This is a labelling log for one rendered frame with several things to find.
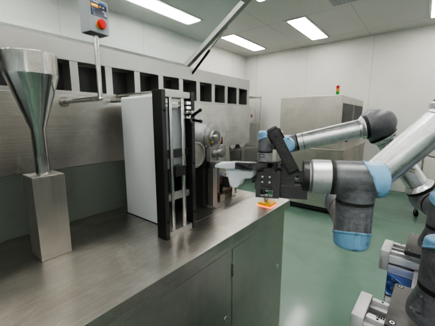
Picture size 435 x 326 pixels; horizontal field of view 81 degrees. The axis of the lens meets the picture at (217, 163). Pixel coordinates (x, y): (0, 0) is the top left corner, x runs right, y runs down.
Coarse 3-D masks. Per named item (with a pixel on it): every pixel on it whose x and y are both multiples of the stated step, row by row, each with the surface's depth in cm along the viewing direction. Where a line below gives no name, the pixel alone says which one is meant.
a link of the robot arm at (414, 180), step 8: (368, 112) 113; (384, 136) 111; (392, 136) 111; (376, 144) 115; (384, 144) 113; (416, 168) 111; (408, 176) 112; (416, 176) 111; (424, 176) 112; (408, 184) 114; (416, 184) 112; (424, 184) 111; (432, 184) 110; (408, 192) 115; (416, 192) 112; (424, 192) 110; (408, 200) 121; (416, 200) 113; (416, 208) 119
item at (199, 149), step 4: (196, 144) 121; (200, 144) 122; (196, 148) 121; (200, 148) 123; (204, 148) 125; (196, 152) 121; (200, 152) 124; (204, 152) 125; (196, 156) 122; (200, 156) 124; (204, 156) 125; (196, 160) 122; (200, 160) 124; (196, 164) 123; (200, 164) 124
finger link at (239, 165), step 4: (236, 164) 57; (240, 164) 57; (244, 164) 56; (248, 164) 56; (252, 164) 56; (256, 164) 56; (260, 164) 56; (264, 164) 56; (268, 164) 57; (236, 168) 57; (240, 168) 57; (244, 168) 57; (248, 168) 57; (252, 168) 56; (256, 168) 56; (260, 168) 56
